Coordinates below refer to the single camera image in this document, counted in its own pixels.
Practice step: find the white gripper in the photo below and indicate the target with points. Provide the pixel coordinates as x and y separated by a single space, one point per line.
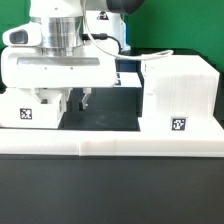
28 68

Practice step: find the white front drawer tray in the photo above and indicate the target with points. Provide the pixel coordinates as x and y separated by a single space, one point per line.
23 108

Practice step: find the white drawer cabinet box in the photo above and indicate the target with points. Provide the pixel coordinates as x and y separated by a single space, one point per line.
179 94

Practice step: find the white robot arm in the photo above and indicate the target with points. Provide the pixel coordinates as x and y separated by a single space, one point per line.
55 50

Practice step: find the white marker sheet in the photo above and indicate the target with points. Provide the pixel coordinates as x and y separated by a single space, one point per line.
128 80

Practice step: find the white L-shaped border frame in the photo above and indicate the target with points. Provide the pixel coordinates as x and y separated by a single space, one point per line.
112 143

